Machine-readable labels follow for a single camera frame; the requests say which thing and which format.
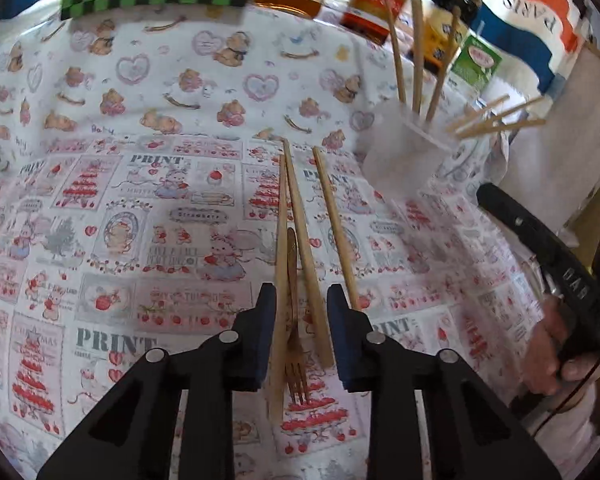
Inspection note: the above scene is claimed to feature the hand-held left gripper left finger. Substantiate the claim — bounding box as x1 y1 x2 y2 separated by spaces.
36 283 277 480

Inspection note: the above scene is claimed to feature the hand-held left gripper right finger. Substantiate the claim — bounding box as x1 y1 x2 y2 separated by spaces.
327 284 563 480

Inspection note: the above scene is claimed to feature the wooden fork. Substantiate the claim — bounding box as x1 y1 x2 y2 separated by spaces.
284 227 311 407

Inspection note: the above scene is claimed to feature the clear plastic utensil holder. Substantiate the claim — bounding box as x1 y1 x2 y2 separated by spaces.
362 97 461 196

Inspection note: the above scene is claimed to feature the person's right forearm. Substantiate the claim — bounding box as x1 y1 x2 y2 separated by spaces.
522 392 600 466

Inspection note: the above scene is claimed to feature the person's right hand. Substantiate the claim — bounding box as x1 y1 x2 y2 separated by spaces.
522 295 600 396

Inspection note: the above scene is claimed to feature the beige cloth panel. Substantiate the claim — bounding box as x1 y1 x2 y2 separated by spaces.
497 42 600 233

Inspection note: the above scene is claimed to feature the strawberry patchwork print cloth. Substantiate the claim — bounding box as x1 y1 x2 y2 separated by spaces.
0 132 581 480

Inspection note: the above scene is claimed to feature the green and white carton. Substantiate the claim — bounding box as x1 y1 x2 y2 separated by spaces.
450 35 503 98

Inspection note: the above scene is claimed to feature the red white blue striped cloth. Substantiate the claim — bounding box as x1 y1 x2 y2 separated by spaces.
0 0 587 97

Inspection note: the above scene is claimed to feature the bear and heart print cloth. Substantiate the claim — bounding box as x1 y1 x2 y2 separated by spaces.
0 2 511 171

